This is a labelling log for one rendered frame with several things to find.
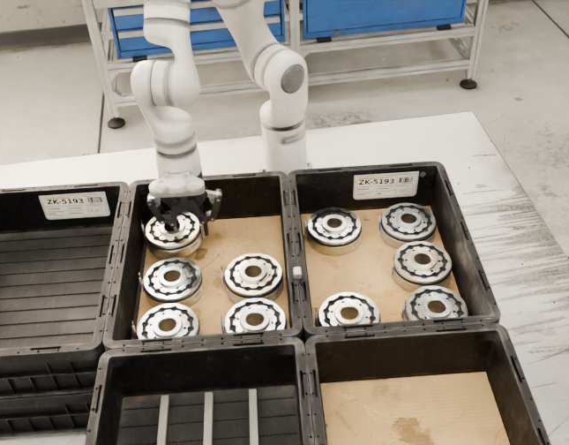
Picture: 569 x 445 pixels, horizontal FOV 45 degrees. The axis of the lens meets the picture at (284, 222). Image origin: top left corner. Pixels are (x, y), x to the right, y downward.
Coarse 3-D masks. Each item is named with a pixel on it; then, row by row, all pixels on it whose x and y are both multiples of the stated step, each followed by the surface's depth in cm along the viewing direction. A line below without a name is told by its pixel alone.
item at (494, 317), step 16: (288, 176) 130; (304, 176) 130; (448, 192) 124; (464, 224) 118; (464, 240) 115; (304, 272) 111; (480, 272) 110; (304, 288) 110; (304, 304) 106; (496, 304) 105; (304, 320) 104; (416, 320) 103; (432, 320) 103; (448, 320) 103; (464, 320) 103; (480, 320) 102; (496, 320) 102; (304, 336) 104
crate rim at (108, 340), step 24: (288, 192) 126; (288, 216) 121; (120, 240) 118; (288, 240) 119; (120, 264) 114; (288, 264) 112; (120, 288) 110; (192, 336) 102; (216, 336) 102; (240, 336) 102; (264, 336) 102; (288, 336) 102
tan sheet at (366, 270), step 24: (360, 216) 135; (312, 264) 126; (336, 264) 126; (360, 264) 126; (384, 264) 126; (312, 288) 122; (336, 288) 122; (360, 288) 121; (384, 288) 121; (456, 288) 121; (312, 312) 118; (384, 312) 117
